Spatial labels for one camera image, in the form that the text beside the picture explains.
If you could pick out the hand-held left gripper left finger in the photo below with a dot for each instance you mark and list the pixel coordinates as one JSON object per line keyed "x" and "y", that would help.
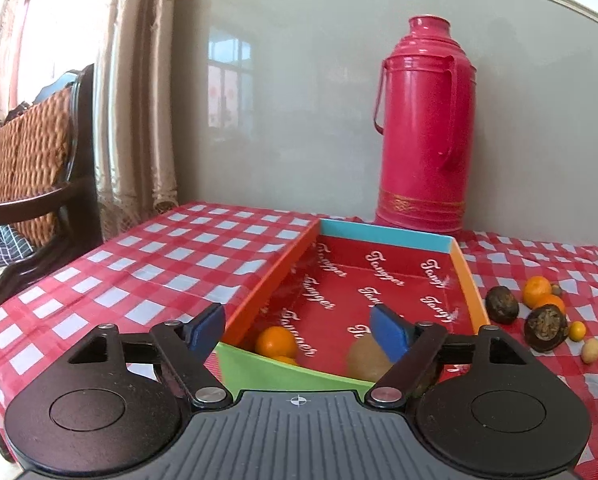
{"x": 206, "y": 327}

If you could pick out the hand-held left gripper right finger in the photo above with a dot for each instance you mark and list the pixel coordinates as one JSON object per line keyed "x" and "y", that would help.
{"x": 389, "y": 332}

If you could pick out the small pale yellow fruit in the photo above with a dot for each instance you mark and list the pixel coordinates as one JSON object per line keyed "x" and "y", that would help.
{"x": 590, "y": 351}

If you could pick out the small yellow kumquat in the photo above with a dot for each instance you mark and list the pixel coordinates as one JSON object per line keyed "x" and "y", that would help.
{"x": 577, "y": 330}

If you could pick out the pale brown kiwi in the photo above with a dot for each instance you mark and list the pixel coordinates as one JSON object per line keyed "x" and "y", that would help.
{"x": 364, "y": 365}

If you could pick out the colourful cardboard box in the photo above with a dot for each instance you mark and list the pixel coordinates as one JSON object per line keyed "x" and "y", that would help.
{"x": 379, "y": 270}

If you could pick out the dark brown round fruit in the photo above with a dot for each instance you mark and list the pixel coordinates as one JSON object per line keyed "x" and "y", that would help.
{"x": 544, "y": 330}
{"x": 501, "y": 305}

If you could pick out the small brown nut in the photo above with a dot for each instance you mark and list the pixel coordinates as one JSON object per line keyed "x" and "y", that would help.
{"x": 556, "y": 290}

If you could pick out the red checked tablecloth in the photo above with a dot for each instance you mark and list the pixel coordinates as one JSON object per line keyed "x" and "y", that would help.
{"x": 154, "y": 260}

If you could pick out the red thermos flask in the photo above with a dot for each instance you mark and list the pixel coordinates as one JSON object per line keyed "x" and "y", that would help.
{"x": 419, "y": 135}

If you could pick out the dark wooden chair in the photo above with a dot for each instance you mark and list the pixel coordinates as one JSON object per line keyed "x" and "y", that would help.
{"x": 86, "y": 160}

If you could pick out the blue plaid cloth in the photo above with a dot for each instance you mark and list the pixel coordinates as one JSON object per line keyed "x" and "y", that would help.
{"x": 1, "y": 255}

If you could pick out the beige lace curtain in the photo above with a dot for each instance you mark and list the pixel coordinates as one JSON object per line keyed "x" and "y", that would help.
{"x": 134, "y": 110}

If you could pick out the woven brown chair mat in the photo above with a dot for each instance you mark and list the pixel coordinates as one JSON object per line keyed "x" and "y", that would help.
{"x": 29, "y": 160}

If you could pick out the light blue cloth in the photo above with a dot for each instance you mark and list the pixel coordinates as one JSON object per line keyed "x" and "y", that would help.
{"x": 54, "y": 87}

